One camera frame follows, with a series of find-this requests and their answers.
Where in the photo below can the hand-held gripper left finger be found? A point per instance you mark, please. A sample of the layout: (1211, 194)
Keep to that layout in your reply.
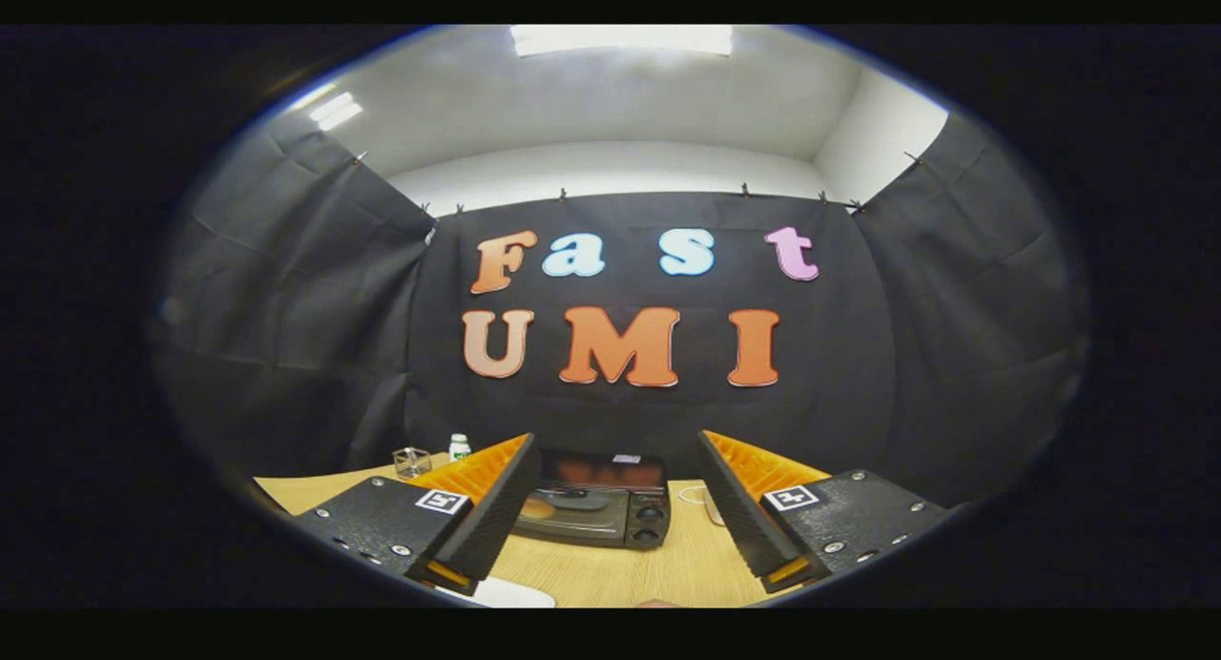
(486, 531)

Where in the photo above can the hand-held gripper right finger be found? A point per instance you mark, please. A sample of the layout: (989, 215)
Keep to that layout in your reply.
(749, 531)

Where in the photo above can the brown bagel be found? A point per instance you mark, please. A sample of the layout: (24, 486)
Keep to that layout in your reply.
(536, 508)

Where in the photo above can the black toaster oven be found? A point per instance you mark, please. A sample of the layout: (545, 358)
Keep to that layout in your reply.
(610, 525)

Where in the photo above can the square white plate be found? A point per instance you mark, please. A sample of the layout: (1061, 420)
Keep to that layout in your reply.
(515, 595)

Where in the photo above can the small white green-capped bottle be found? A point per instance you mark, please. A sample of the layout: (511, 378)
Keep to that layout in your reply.
(459, 447)

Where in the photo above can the small ceiling light panel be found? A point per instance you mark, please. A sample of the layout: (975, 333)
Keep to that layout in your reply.
(334, 112)

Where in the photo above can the large ceiling light panel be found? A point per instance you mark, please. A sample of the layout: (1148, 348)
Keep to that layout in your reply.
(620, 38)

